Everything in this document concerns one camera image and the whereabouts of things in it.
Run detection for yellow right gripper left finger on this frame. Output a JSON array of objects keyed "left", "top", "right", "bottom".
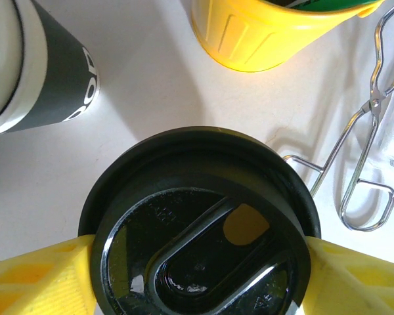
[{"left": 0, "top": 234, "right": 98, "bottom": 315}]

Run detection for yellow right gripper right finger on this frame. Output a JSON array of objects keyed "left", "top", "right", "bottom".
[{"left": 300, "top": 236, "right": 394, "bottom": 315}]

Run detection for black plastic cup lid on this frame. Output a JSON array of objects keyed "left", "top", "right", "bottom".
[{"left": 77, "top": 125, "right": 322, "bottom": 315}]

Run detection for white black paper cup stack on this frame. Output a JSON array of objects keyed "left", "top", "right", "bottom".
[{"left": 0, "top": 0, "right": 101, "bottom": 138}]

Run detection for yellow plastic bucket holder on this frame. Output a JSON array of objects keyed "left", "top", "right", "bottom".
[{"left": 190, "top": 0, "right": 385, "bottom": 73}]

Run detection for green wrapped straw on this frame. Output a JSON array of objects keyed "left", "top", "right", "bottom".
[{"left": 292, "top": 0, "right": 378, "bottom": 12}]

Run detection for metal wire tongs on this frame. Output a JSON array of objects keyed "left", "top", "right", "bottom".
[{"left": 282, "top": 0, "right": 394, "bottom": 232}]

